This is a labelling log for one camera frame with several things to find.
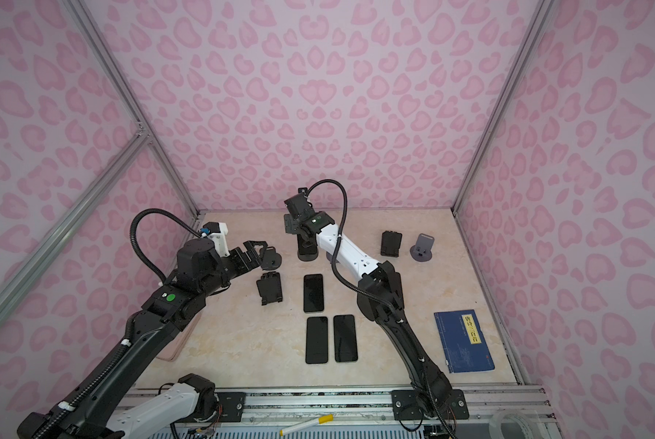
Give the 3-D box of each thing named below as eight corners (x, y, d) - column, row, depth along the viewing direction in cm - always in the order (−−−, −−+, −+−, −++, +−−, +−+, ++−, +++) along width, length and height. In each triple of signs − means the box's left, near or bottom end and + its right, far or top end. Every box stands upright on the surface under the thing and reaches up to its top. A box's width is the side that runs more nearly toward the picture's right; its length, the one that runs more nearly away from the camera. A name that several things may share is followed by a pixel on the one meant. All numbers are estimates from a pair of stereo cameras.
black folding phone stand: (381, 258, 107) (383, 246, 101) (378, 236, 114) (380, 223, 108) (400, 258, 107) (404, 246, 101) (396, 236, 114) (399, 223, 108)
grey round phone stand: (411, 262, 106) (416, 248, 99) (408, 247, 110) (413, 233, 103) (430, 262, 106) (436, 248, 99) (426, 247, 110) (432, 233, 103)
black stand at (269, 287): (261, 306, 94) (257, 298, 90) (259, 280, 101) (255, 271, 97) (283, 301, 96) (280, 293, 91) (279, 275, 102) (277, 267, 98)
